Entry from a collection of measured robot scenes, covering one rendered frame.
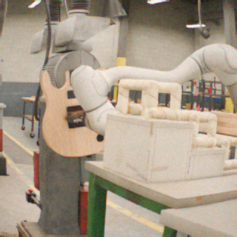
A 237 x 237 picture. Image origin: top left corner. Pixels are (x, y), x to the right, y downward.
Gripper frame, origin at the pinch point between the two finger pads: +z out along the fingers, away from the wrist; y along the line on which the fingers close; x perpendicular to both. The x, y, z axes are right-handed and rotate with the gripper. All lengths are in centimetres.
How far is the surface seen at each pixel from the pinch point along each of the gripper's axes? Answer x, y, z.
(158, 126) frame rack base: 5, -10, -94
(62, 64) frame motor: 25.1, -0.6, 17.4
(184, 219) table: -13, -21, -125
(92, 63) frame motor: 24.0, 15.8, 17.1
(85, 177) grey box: -38, 13, 36
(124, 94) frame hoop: 13, -10, -74
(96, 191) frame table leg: -20, -17, -59
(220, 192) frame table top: -13, -3, -115
